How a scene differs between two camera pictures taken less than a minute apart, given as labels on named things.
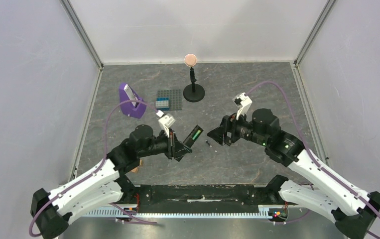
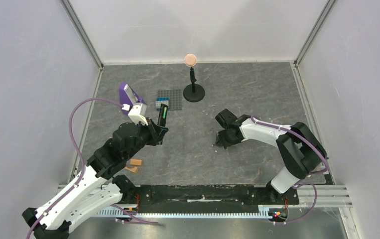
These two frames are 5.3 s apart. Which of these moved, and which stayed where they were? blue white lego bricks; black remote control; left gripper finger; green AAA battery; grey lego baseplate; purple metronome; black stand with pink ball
Moved: green AAA battery; left gripper finger; black remote control
Stayed: blue white lego bricks; grey lego baseplate; black stand with pink ball; purple metronome
